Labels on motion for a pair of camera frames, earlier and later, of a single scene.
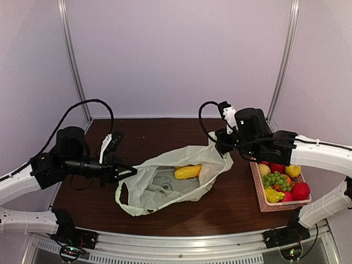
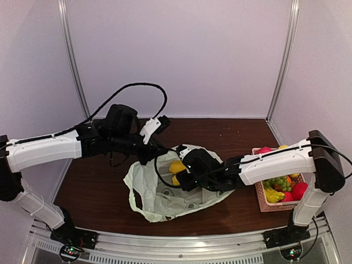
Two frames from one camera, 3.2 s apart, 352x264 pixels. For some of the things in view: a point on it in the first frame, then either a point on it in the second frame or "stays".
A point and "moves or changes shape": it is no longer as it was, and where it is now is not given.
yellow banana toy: x=273 y=196 stays
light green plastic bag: x=152 y=185 moves or changes shape
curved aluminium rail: x=316 y=247 stays
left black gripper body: x=105 y=169 -> x=120 y=144
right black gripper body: x=224 y=148 -> x=189 y=185
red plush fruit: x=301 y=191 stays
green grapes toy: x=276 y=178 stays
